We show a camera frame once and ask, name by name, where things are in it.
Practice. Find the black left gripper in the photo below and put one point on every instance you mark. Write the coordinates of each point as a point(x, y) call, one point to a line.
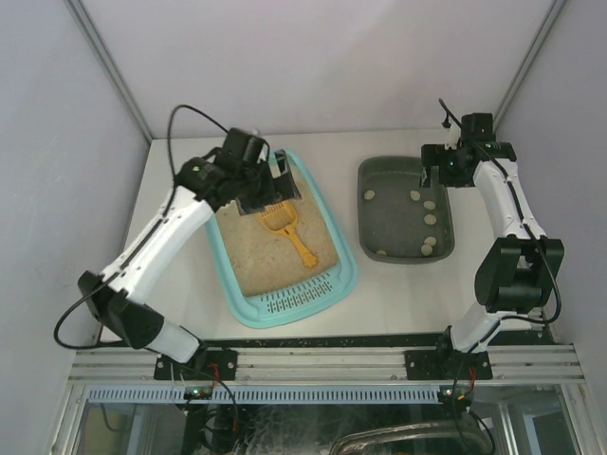
point(267, 191)

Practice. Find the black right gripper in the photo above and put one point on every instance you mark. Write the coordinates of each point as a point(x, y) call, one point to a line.
point(432, 158)

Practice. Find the orange plastic litter scoop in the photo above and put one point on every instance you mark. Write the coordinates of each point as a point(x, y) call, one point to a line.
point(281, 219)

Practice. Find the teal plastic litter box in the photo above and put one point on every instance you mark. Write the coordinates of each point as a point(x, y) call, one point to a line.
point(264, 278)

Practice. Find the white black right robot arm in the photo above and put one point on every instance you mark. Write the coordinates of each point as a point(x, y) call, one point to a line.
point(473, 333)

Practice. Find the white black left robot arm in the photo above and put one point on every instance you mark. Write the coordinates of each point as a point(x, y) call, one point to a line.
point(117, 297)

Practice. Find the dark grey plastic bin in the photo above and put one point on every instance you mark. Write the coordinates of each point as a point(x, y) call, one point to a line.
point(391, 225)

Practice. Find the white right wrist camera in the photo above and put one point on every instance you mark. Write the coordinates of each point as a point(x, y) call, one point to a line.
point(452, 138)

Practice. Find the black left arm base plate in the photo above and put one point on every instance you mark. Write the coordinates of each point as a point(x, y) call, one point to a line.
point(205, 364)

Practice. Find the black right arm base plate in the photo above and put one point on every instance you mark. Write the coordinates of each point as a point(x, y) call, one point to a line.
point(430, 365)

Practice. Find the aluminium mounting rail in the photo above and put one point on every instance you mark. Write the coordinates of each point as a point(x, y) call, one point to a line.
point(500, 365)

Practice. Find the blue slotted cable duct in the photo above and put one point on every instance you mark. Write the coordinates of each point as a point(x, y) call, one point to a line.
point(267, 395)

